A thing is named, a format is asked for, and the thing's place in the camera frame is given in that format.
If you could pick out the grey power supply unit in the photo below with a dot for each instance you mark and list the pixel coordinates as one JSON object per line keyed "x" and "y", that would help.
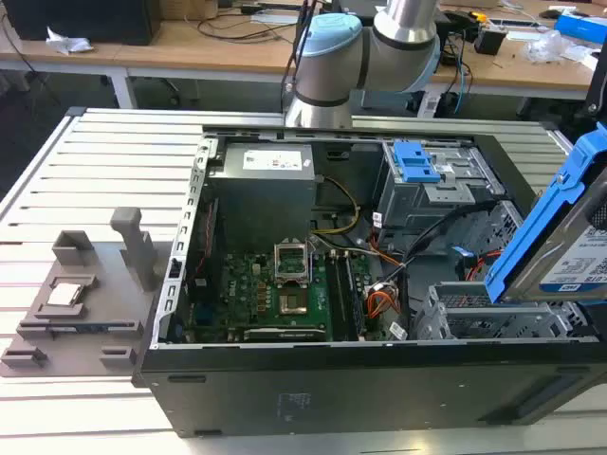
{"x": 265, "y": 194}

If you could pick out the CPU socket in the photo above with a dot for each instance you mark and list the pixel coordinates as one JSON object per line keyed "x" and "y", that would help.
{"x": 293, "y": 304}

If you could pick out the dark RAM stick blue label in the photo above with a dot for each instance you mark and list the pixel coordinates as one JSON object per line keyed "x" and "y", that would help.
{"x": 90, "y": 327}

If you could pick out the clear plastic bag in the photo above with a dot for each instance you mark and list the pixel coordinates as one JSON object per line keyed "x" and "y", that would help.
{"x": 547, "y": 45}

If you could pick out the hard disk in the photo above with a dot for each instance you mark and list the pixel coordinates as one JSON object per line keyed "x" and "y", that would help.
{"x": 531, "y": 237}

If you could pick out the blue plastic bay latch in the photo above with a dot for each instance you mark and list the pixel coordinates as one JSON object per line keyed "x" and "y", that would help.
{"x": 415, "y": 163}

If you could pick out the silver locking lever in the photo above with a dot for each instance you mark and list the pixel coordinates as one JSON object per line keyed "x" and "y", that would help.
{"x": 310, "y": 265}

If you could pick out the small black box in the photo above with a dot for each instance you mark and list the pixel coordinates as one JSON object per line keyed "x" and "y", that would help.
{"x": 491, "y": 40}

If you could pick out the large black box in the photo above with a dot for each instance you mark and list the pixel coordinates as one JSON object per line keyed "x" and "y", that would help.
{"x": 85, "y": 21}

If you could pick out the grey metal disk bay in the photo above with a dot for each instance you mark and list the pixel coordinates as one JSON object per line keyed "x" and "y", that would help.
{"x": 474, "y": 322}

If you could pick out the green motherboard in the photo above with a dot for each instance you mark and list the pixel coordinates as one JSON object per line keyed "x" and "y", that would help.
{"x": 242, "y": 294}

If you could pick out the silver CPU chip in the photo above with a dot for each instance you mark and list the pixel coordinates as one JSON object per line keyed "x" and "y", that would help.
{"x": 65, "y": 295}

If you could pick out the black graphics card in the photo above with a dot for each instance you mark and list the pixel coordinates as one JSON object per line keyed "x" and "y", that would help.
{"x": 284, "y": 334}

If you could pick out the black RAM stick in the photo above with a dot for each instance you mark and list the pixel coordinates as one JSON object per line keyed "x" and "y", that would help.
{"x": 337, "y": 298}

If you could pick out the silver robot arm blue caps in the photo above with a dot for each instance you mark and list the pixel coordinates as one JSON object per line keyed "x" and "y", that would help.
{"x": 332, "y": 61}

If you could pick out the black open PC case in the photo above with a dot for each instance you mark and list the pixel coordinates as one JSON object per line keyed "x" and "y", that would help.
{"x": 332, "y": 393}

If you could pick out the blue cardboard box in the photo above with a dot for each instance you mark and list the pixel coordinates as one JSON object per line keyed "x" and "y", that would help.
{"x": 583, "y": 26}

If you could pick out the grey parts rack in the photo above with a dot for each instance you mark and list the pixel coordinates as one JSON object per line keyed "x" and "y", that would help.
{"x": 95, "y": 308}

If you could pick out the crumpled white paper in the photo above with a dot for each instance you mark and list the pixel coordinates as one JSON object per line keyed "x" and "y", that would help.
{"x": 68, "y": 41}

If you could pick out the grey metal optical drive bay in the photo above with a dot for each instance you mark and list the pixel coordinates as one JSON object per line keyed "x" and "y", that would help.
{"x": 427, "y": 208}

